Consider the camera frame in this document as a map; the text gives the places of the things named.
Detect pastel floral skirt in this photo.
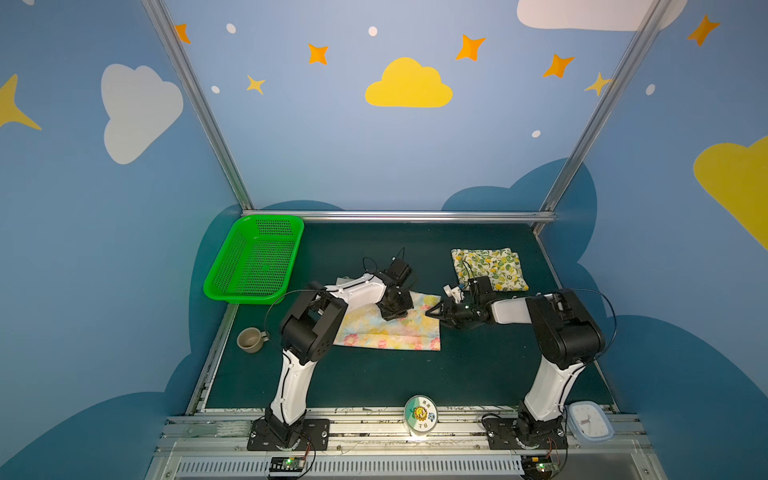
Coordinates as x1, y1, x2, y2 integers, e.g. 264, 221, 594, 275
334, 292, 441, 351

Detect lemon print skirt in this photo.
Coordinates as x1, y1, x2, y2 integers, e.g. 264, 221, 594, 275
451, 248, 529, 292

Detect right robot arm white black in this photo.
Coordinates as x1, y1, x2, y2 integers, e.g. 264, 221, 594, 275
425, 276, 613, 449

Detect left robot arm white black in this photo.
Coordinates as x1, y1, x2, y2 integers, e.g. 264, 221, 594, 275
264, 256, 413, 449

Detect round white green tape dispenser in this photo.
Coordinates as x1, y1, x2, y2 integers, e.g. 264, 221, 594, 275
404, 395, 438, 437

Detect green plastic basket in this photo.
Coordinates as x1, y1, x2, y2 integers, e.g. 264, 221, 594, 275
203, 214, 305, 305

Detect grey ceramic mug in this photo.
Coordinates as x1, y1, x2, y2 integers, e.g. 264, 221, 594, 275
236, 327, 269, 354

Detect white square clock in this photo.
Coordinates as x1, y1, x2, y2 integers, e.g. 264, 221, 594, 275
567, 401, 615, 443

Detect right green circuit board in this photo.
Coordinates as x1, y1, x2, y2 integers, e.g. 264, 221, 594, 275
521, 456, 554, 480

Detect green circuit board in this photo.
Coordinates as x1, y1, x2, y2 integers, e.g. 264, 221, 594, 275
267, 456, 307, 479
521, 456, 554, 480

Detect left green circuit board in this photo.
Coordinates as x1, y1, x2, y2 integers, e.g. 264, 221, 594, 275
267, 456, 307, 479

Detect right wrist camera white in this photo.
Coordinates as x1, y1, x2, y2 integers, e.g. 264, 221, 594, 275
443, 285, 464, 304

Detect rear aluminium frame bar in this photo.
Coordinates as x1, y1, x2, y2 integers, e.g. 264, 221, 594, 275
242, 210, 556, 224

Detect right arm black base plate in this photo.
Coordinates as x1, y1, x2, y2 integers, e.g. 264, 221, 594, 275
480, 414, 568, 450

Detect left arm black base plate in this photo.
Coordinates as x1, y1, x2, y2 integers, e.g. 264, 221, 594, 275
246, 417, 330, 451

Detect aluminium rail base frame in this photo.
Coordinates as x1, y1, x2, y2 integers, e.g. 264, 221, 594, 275
145, 406, 666, 479

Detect left aluminium frame post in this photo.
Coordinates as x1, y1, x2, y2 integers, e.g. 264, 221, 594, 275
141, 0, 253, 210

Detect aluminium frame post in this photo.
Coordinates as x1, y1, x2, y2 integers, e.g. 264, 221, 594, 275
141, 0, 253, 210
539, 0, 673, 223

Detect right aluminium frame post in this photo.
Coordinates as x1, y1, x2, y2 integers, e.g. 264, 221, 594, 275
539, 0, 673, 223

